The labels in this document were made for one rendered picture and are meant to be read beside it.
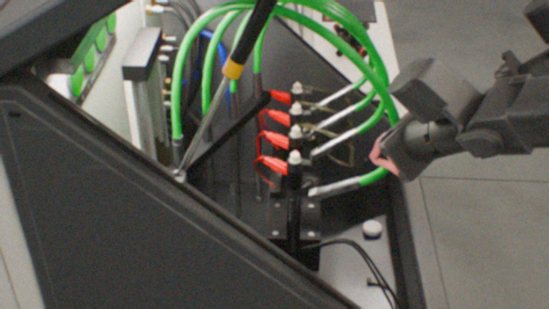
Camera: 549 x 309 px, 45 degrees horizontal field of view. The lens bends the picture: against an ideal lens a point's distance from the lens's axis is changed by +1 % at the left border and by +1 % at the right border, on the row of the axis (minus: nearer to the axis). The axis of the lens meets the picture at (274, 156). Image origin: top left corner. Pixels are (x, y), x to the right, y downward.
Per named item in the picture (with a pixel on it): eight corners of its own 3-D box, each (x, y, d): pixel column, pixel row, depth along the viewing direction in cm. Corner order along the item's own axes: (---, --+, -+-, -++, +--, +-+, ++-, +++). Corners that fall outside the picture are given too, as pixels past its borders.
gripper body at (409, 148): (374, 146, 88) (407, 136, 81) (420, 103, 92) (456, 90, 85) (402, 185, 88) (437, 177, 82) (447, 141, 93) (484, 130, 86)
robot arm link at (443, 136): (484, 157, 78) (505, 122, 80) (444, 118, 76) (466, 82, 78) (446, 165, 84) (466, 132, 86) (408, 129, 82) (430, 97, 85)
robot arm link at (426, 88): (507, 155, 72) (540, 98, 75) (435, 82, 69) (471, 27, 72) (437, 170, 82) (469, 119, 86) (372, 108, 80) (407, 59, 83)
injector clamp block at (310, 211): (318, 297, 126) (321, 238, 117) (265, 296, 127) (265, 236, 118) (316, 187, 154) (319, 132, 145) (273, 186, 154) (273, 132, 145)
